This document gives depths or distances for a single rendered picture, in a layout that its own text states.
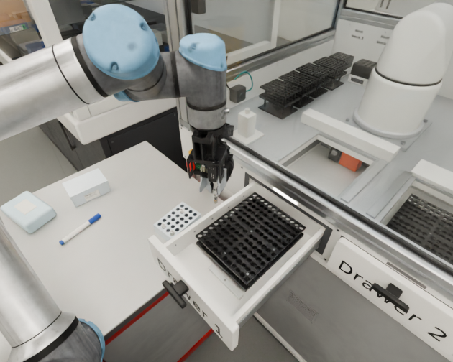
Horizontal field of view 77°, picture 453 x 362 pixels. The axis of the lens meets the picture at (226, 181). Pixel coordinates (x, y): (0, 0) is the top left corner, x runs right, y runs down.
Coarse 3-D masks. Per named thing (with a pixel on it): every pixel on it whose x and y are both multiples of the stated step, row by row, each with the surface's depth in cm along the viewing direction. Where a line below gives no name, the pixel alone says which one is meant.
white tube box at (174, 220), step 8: (176, 208) 91; (184, 208) 91; (192, 208) 91; (168, 216) 89; (176, 216) 90; (184, 216) 88; (192, 216) 88; (200, 216) 90; (160, 224) 87; (168, 224) 88; (176, 224) 86; (184, 224) 86; (160, 232) 85; (168, 232) 84; (176, 232) 84; (168, 240) 85
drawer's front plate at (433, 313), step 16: (336, 256) 70; (352, 256) 65; (368, 256) 63; (352, 272) 68; (368, 272) 64; (384, 272) 61; (384, 288) 63; (400, 288) 60; (416, 288) 58; (384, 304) 65; (416, 304) 58; (432, 304) 56; (416, 320) 61; (432, 320) 58; (448, 320) 55; (448, 336) 57; (448, 352) 58
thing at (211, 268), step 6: (210, 270) 70; (216, 270) 70; (216, 276) 69; (222, 276) 68; (222, 282) 68; (228, 282) 67; (228, 288) 67; (234, 288) 66; (234, 294) 66; (240, 294) 65
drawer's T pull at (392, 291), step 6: (372, 288) 60; (378, 288) 60; (390, 288) 60; (396, 288) 60; (384, 294) 59; (390, 294) 58; (396, 294) 59; (390, 300) 58; (396, 300) 58; (396, 306) 58; (402, 306) 57
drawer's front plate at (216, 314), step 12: (156, 240) 66; (156, 252) 67; (168, 252) 64; (168, 264) 64; (180, 264) 62; (168, 276) 70; (180, 276) 60; (192, 276) 60; (192, 288) 58; (192, 300) 63; (204, 300) 56; (204, 312) 60; (216, 312) 54; (216, 324) 57; (228, 324) 53; (228, 336) 55
